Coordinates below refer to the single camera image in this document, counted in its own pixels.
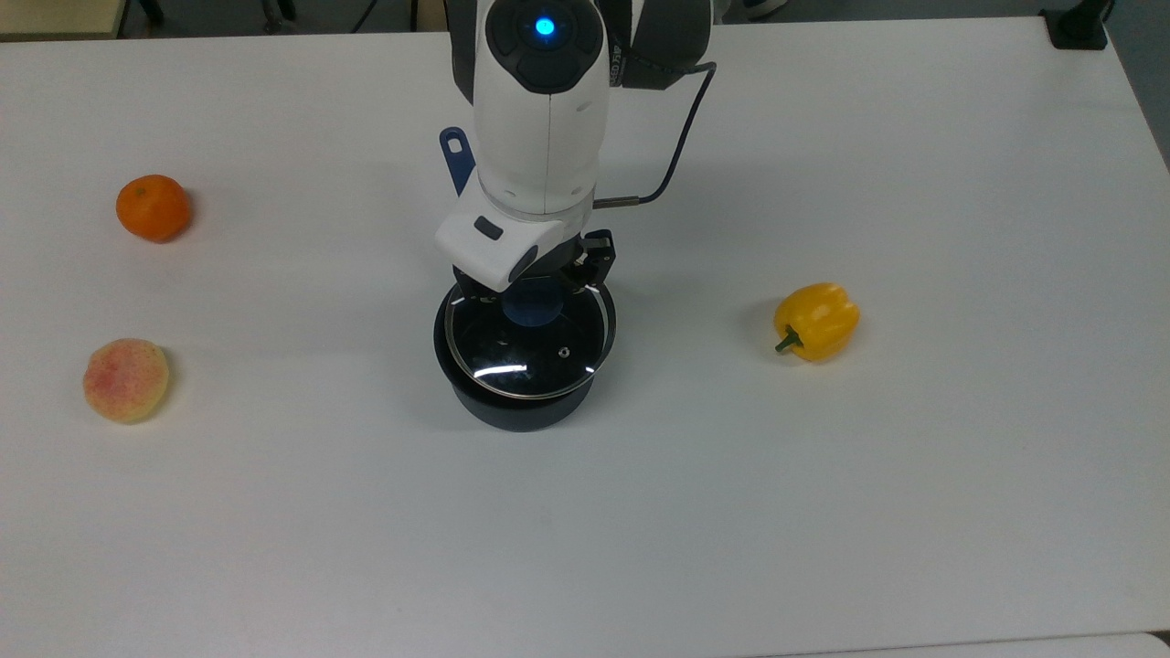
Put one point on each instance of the pink yellow peach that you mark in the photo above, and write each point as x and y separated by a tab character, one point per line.
126	381

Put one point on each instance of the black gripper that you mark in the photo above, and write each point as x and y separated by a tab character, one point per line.
565	258

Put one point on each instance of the orange mandarin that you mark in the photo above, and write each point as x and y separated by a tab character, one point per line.
153	208

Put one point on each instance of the black clamp stand base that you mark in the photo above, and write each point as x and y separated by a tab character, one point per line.
1077	29

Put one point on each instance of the yellow bell pepper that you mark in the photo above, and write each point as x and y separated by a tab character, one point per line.
820	322

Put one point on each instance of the beige wooden table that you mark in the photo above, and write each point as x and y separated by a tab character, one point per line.
59	16

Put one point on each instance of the glass lid with blue knob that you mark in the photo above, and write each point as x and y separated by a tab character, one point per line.
530	356

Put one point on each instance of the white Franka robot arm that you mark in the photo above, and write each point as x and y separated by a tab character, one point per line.
539	137

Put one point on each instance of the black chair leg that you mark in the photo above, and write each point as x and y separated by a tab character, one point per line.
152	9
277	14

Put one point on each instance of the dark blue saucepan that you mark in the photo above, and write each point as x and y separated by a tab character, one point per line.
521	413

